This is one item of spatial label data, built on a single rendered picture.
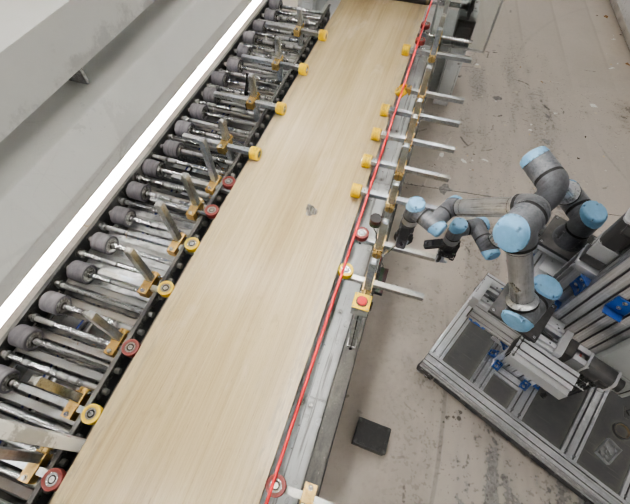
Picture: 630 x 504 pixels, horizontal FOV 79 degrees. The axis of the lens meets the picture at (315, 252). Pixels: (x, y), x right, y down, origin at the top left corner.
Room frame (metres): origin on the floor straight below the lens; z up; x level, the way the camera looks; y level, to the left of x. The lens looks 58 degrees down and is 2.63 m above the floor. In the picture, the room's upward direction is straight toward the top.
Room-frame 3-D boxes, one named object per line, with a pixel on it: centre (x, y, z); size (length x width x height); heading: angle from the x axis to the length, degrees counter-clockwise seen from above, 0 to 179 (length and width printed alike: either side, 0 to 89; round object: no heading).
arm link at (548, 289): (0.69, -0.92, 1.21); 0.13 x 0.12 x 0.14; 132
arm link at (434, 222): (0.98, -0.51, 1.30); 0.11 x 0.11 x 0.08; 42
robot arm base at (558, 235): (1.06, -1.26, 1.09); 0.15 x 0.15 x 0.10
